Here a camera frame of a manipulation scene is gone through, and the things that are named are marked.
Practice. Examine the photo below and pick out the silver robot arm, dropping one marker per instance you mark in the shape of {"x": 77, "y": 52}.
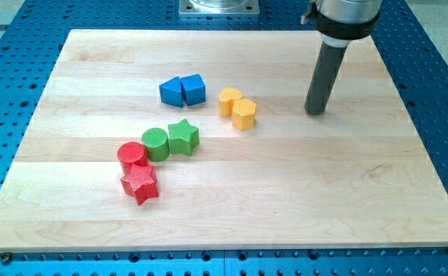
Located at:
{"x": 342, "y": 21}

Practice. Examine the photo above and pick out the yellow hexagon block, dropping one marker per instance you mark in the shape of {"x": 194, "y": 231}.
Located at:
{"x": 243, "y": 114}

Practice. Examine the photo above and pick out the green star block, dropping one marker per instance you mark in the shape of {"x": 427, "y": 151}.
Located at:
{"x": 183, "y": 137}

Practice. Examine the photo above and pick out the yellow heart block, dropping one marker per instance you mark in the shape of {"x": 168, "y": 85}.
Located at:
{"x": 227, "y": 97}

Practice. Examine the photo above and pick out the blue cube block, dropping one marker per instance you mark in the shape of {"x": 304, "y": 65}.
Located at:
{"x": 193, "y": 89}

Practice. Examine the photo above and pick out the green cylinder block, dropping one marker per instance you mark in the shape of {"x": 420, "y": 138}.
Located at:
{"x": 156, "y": 143}

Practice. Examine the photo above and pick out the blue triangle block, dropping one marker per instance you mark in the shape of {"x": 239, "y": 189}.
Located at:
{"x": 171, "y": 92}

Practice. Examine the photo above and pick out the light wooden board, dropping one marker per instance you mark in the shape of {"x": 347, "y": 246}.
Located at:
{"x": 358, "y": 176}

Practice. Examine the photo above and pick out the red star block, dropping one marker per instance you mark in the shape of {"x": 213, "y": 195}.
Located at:
{"x": 141, "y": 183}

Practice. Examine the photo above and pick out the red cylinder block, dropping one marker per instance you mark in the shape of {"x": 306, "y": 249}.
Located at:
{"x": 132, "y": 153}

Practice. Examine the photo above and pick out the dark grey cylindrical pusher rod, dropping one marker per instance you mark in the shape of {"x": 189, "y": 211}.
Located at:
{"x": 324, "y": 76}

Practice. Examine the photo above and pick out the silver robot base mount plate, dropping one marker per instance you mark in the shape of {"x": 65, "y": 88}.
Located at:
{"x": 219, "y": 7}

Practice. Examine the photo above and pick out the blue perforated metal base plate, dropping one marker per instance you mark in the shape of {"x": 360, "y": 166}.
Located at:
{"x": 32, "y": 34}

